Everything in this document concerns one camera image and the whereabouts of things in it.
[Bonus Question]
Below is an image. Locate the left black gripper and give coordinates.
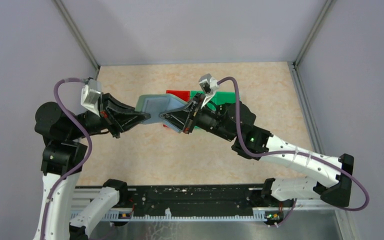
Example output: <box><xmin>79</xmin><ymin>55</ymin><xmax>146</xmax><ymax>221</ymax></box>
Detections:
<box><xmin>68</xmin><ymin>91</ymin><xmax>152</xmax><ymax>140</ymax></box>

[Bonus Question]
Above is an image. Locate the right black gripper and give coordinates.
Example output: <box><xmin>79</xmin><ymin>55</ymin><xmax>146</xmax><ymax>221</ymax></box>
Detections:
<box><xmin>160</xmin><ymin>92</ymin><xmax>236</xmax><ymax>142</ymax></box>

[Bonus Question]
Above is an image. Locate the grey-green card holder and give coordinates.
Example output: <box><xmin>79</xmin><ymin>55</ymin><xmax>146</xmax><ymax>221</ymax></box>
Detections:
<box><xmin>135</xmin><ymin>93</ymin><xmax>188</xmax><ymax>133</ymax></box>

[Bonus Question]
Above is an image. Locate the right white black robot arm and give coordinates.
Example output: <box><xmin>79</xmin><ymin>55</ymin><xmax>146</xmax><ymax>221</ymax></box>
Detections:
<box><xmin>159</xmin><ymin>93</ymin><xmax>354</xmax><ymax>208</ymax></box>

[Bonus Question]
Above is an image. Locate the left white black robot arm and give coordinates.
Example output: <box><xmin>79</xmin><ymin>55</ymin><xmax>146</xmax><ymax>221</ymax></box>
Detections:
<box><xmin>34</xmin><ymin>93</ymin><xmax>150</xmax><ymax>240</ymax></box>

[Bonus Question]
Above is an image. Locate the red plastic bin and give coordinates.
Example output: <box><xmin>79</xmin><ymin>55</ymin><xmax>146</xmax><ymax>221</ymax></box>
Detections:
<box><xmin>159</xmin><ymin>90</ymin><xmax>191</xmax><ymax>133</ymax></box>

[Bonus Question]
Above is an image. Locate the middle green plastic bin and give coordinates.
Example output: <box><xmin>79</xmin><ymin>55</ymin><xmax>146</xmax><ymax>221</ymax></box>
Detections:
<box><xmin>189</xmin><ymin>90</ymin><xmax>219</xmax><ymax>132</ymax></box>

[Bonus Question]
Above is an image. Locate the green plastic bin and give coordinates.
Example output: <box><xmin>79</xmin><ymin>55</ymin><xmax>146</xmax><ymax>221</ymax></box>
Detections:
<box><xmin>189</xmin><ymin>90</ymin><xmax>219</xmax><ymax>132</ymax></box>
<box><xmin>211</xmin><ymin>91</ymin><xmax>236</xmax><ymax>105</ymax></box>

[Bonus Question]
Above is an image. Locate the right green plastic bin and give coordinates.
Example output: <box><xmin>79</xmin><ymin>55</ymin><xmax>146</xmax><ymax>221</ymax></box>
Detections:
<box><xmin>211</xmin><ymin>91</ymin><xmax>236</xmax><ymax>105</ymax></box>

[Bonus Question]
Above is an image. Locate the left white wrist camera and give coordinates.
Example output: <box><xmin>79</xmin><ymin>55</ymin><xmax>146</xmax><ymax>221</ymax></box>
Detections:
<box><xmin>80</xmin><ymin>77</ymin><xmax>102</xmax><ymax>116</ymax></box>

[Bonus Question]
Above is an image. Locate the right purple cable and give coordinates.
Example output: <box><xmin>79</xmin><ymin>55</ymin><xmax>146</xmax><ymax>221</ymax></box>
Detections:
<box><xmin>216</xmin><ymin>76</ymin><xmax>370</xmax><ymax>228</ymax></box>

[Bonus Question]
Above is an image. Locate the purple cable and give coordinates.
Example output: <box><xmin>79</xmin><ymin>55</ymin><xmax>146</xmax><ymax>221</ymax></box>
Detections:
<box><xmin>216</xmin><ymin>76</ymin><xmax>370</xmax><ymax>228</ymax></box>
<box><xmin>39</xmin><ymin>77</ymin><xmax>95</xmax><ymax>240</ymax></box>

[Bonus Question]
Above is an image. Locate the aluminium frame rail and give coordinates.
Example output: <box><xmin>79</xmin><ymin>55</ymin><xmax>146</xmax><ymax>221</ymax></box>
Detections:
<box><xmin>70</xmin><ymin>186</ymin><xmax>339</xmax><ymax>211</ymax></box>

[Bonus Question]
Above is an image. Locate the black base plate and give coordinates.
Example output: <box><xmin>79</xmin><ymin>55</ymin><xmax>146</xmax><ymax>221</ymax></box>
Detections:
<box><xmin>97</xmin><ymin>184</ymin><xmax>294</xmax><ymax>219</ymax></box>

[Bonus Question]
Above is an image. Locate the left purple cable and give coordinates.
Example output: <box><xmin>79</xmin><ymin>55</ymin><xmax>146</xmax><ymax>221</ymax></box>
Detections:
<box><xmin>39</xmin><ymin>77</ymin><xmax>95</xmax><ymax>240</ymax></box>

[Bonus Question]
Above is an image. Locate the left corner aluminium post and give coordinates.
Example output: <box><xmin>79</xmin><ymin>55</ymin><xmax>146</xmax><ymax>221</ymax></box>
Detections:
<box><xmin>52</xmin><ymin>0</ymin><xmax>100</xmax><ymax>70</ymax></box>

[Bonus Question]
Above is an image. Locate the corner aluminium post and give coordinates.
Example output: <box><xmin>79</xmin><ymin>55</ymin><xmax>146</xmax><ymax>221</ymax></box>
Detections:
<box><xmin>52</xmin><ymin>0</ymin><xmax>100</xmax><ymax>70</ymax></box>
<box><xmin>293</xmin><ymin>0</ymin><xmax>337</xmax><ymax>70</ymax></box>

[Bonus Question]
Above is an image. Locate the white toothed cable duct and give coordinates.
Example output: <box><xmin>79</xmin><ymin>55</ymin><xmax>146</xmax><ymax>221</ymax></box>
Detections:
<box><xmin>99</xmin><ymin>207</ymin><xmax>268</xmax><ymax>223</ymax></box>

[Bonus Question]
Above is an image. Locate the right side aluminium rail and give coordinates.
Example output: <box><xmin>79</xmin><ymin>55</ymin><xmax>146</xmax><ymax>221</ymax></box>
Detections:
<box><xmin>287</xmin><ymin>62</ymin><xmax>325</xmax><ymax>154</ymax></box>

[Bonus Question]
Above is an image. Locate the right corner aluminium post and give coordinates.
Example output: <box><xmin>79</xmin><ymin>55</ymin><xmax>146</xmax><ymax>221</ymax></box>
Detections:
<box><xmin>293</xmin><ymin>0</ymin><xmax>337</xmax><ymax>70</ymax></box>

